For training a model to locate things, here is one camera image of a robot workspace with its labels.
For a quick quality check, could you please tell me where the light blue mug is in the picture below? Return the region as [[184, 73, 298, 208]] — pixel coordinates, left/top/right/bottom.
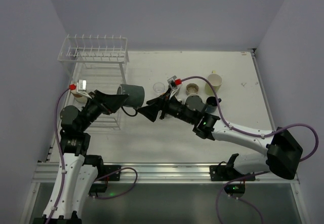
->
[[185, 94, 201, 105]]

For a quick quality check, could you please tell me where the cream white cup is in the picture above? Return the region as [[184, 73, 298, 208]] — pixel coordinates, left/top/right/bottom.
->
[[73, 93, 87, 103]]

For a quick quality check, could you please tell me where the dark green mug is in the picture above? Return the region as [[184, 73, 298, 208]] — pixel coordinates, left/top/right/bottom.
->
[[116, 84, 145, 117]]

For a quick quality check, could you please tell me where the clear drinking glass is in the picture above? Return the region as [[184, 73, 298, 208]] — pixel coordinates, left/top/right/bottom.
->
[[152, 82, 166, 96]]

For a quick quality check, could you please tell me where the speckled beige bowl cup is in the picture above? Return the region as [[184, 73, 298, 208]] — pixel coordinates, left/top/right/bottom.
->
[[185, 83, 199, 95]]

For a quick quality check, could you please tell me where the navy patterned cup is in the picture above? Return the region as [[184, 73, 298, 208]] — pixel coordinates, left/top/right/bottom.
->
[[206, 96, 222, 114]]

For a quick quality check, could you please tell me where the yellow green mug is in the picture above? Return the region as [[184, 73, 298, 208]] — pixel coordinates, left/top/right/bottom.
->
[[205, 70, 223, 96]]

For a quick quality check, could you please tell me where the olive green mug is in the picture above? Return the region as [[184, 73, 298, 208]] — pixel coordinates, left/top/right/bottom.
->
[[174, 85, 183, 103]]

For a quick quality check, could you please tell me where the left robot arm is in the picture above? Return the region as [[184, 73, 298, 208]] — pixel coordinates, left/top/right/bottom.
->
[[33, 90, 128, 223]]

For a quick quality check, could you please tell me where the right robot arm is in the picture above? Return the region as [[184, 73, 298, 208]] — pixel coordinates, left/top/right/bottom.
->
[[137, 96, 303, 180]]

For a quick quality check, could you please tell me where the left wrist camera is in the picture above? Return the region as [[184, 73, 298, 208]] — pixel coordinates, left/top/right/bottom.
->
[[76, 80, 91, 98]]

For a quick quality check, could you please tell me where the white wire dish rack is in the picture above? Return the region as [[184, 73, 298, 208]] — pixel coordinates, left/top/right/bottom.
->
[[58, 33, 130, 131]]

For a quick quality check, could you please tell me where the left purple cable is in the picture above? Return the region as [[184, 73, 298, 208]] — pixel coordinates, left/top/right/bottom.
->
[[44, 83, 78, 224]]

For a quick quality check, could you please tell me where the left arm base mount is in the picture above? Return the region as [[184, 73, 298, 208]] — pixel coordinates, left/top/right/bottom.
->
[[88, 165, 122, 197]]

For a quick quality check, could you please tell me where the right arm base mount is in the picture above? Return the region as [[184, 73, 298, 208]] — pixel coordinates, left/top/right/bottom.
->
[[209, 154, 256, 198]]

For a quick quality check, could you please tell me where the aluminium mounting rail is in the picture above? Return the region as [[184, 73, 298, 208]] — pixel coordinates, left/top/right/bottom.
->
[[32, 162, 300, 184]]

